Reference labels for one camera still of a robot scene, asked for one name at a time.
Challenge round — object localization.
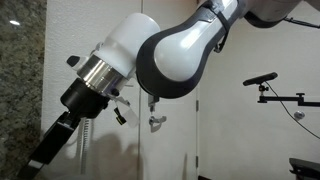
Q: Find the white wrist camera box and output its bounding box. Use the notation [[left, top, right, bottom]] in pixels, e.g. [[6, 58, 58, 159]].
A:
[[111, 96, 139, 128]]

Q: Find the white telephone cable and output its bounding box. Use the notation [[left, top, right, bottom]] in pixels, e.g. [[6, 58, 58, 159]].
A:
[[75, 117, 92, 176]]

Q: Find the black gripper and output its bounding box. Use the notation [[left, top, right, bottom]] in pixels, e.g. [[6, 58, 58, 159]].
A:
[[17, 78, 109, 180]]

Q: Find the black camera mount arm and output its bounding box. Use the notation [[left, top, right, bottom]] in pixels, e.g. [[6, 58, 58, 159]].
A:
[[258, 85, 320, 107]]

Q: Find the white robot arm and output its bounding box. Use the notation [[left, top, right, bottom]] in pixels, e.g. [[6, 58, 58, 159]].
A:
[[18, 0, 320, 180]]

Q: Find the black electronic door lock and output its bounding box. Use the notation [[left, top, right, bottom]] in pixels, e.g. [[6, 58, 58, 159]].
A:
[[148, 95, 159, 107]]

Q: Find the white entry door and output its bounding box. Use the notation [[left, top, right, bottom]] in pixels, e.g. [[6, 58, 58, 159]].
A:
[[138, 0, 197, 180]]

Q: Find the silver door lever handle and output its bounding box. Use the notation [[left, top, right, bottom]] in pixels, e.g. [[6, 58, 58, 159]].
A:
[[149, 116, 167, 126]]

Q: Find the black stereo camera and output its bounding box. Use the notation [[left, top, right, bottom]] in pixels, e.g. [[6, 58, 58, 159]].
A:
[[243, 72, 278, 86]]

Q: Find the granite counter top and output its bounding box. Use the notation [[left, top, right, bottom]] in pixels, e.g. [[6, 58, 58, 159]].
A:
[[0, 0, 47, 180]]

